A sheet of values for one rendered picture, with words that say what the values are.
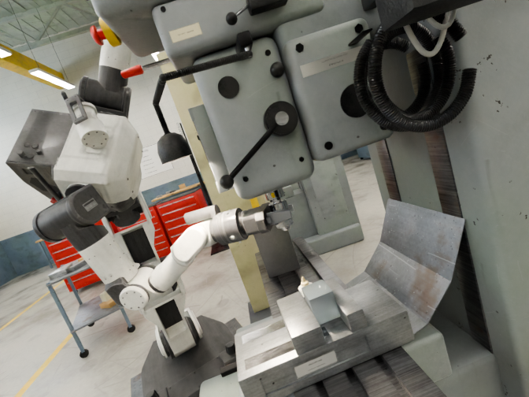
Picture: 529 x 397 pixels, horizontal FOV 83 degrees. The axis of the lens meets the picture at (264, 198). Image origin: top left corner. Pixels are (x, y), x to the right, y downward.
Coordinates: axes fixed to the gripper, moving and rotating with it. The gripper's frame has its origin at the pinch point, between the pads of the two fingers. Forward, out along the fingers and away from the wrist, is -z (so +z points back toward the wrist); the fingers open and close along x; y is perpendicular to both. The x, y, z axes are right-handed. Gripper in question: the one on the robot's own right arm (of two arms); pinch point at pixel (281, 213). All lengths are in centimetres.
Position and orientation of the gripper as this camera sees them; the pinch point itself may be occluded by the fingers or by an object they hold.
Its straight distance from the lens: 77.3
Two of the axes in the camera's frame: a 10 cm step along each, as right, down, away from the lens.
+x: 1.9, -2.5, 9.5
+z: -9.3, 2.6, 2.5
